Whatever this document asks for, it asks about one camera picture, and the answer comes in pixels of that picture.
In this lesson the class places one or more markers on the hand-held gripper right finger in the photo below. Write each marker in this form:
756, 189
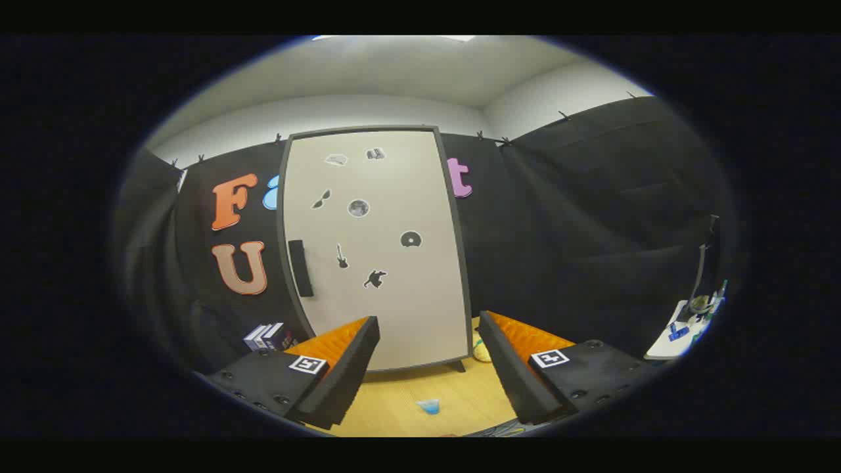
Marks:
512, 368

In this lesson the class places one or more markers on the blue plastic clips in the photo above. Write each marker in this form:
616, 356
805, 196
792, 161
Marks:
679, 332

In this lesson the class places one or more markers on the dark blue book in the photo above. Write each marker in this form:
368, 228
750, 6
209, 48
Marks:
274, 336

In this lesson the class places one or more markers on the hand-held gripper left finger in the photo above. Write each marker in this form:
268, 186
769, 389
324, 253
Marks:
341, 374

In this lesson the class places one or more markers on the white-spined book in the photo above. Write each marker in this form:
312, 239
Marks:
253, 338

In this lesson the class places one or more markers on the black backdrop cloth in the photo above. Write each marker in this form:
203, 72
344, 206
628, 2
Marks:
591, 230

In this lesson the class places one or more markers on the dark grey cabinet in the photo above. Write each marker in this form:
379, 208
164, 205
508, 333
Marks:
467, 309

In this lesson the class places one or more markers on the yellow plush toy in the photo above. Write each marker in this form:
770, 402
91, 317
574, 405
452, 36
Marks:
481, 351

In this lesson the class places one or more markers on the small blue cup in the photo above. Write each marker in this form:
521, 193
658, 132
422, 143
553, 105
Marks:
428, 407

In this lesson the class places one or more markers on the round grey-green bowl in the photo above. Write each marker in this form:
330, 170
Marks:
700, 304

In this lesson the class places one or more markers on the white side table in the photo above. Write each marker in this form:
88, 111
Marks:
663, 345

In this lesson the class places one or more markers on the light grey cabinet door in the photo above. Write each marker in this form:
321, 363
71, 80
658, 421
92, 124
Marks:
394, 302

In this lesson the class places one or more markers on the black curved stand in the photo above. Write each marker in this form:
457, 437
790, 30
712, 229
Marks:
703, 269

